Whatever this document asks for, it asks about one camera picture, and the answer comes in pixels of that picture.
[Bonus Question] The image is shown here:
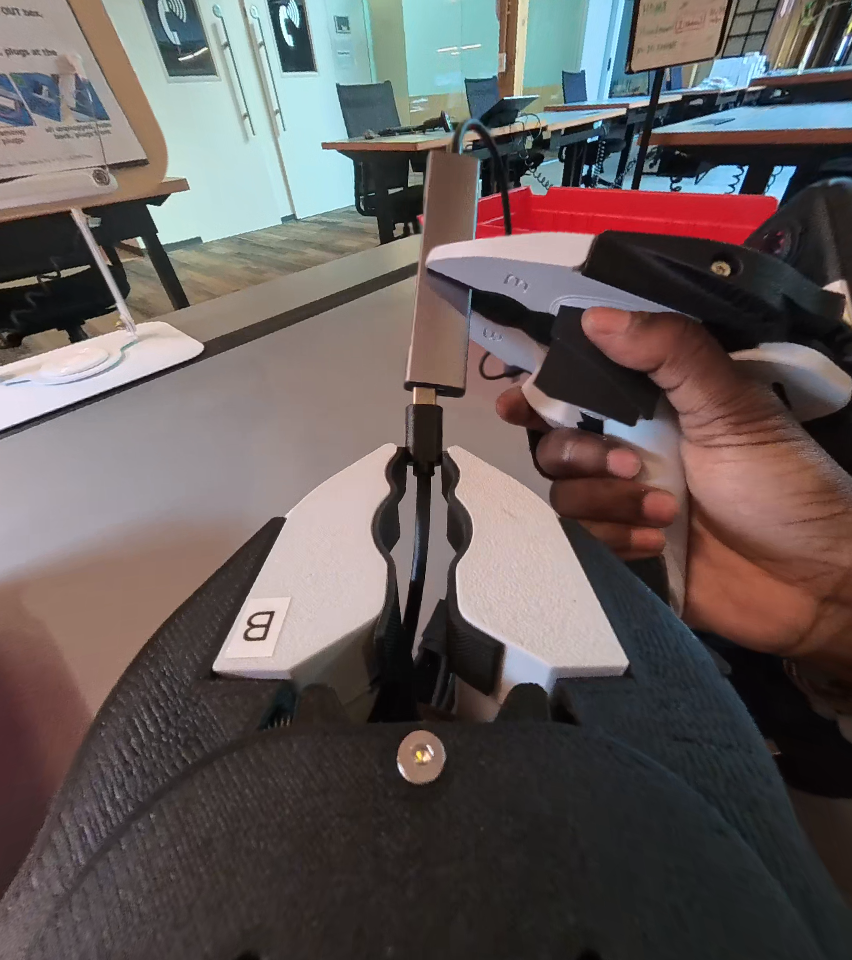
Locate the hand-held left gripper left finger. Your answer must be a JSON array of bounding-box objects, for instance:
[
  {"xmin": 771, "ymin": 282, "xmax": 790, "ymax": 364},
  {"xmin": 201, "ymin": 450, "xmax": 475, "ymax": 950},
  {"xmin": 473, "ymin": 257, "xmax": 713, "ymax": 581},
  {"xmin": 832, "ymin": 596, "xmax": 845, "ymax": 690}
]
[{"xmin": 212, "ymin": 442, "xmax": 404, "ymax": 706}]

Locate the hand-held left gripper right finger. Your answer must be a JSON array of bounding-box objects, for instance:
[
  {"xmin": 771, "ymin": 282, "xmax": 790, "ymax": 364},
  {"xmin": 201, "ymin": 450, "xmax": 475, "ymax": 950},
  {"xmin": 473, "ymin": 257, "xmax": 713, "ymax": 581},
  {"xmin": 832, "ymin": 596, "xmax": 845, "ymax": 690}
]
[{"xmin": 441, "ymin": 444, "xmax": 631, "ymax": 695}]

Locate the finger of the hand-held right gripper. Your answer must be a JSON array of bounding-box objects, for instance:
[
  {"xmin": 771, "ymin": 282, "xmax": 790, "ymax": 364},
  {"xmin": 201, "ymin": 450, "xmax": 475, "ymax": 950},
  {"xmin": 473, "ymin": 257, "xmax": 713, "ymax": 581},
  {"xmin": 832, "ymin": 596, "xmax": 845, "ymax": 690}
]
[
  {"xmin": 467, "ymin": 294, "xmax": 559, "ymax": 375},
  {"xmin": 424, "ymin": 231, "xmax": 608, "ymax": 303}
]

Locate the grey usb hub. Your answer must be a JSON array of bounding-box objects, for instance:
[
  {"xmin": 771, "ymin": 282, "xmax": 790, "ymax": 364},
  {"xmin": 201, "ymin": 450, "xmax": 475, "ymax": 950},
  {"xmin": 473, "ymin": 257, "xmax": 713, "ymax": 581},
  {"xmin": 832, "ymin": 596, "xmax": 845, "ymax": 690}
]
[{"xmin": 403, "ymin": 118, "xmax": 517, "ymax": 399}]

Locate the red plastic bin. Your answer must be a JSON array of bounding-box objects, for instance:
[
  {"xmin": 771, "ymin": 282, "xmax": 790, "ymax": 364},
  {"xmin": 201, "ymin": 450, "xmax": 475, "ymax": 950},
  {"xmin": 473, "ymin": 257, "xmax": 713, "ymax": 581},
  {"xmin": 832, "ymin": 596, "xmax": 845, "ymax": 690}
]
[{"xmin": 418, "ymin": 186, "xmax": 779, "ymax": 250}]

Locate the black cable with black plug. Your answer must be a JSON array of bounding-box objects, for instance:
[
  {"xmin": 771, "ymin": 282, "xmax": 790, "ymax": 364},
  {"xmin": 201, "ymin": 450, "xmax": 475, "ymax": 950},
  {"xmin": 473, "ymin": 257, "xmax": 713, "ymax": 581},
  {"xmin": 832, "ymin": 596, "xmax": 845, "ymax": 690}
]
[{"xmin": 396, "ymin": 384, "xmax": 445, "ymax": 661}]

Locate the person's right hand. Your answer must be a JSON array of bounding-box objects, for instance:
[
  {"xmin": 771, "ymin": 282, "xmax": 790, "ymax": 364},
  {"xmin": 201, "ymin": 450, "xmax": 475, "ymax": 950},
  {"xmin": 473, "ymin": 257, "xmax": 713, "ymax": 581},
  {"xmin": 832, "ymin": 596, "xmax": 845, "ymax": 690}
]
[{"xmin": 495, "ymin": 306, "xmax": 852, "ymax": 669}]

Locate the wooden office desk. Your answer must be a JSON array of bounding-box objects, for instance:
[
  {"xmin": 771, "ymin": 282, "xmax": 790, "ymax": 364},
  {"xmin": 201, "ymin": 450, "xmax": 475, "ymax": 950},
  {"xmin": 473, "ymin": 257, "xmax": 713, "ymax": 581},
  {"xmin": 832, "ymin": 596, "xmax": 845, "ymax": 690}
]
[
  {"xmin": 649, "ymin": 97, "xmax": 852, "ymax": 198},
  {"xmin": 322, "ymin": 108, "xmax": 625, "ymax": 245},
  {"xmin": 0, "ymin": 177, "xmax": 190, "ymax": 310}
]

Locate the whiteboard on stand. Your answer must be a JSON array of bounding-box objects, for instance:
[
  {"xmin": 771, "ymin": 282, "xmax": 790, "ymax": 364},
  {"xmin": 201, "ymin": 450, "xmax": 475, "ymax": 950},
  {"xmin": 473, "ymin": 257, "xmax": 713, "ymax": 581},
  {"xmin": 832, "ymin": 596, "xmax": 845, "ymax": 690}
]
[{"xmin": 624, "ymin": 0, "xmax": 734, "ymax": 190}]

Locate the phone icon door sign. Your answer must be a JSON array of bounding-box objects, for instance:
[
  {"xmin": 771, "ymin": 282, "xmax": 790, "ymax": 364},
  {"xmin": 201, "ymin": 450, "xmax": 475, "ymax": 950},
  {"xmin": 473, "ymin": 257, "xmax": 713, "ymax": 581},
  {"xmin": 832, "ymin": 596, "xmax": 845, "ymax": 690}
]
[
  {"xmin": 268, "ymin": 0, "xmax": 318, "ymax": 76},
  {"xmin": 142, "ymin": 0, "xmax": 218, "ymax": 80}
]

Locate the person's dark clothing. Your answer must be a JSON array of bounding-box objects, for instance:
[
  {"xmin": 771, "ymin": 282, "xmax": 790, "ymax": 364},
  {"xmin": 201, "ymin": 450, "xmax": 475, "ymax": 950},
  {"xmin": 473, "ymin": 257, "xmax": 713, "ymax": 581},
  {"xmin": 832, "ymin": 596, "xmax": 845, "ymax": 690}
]
[{"xmin": 703, "ymin": 630, "xmax": 852, "ymax": 798}]

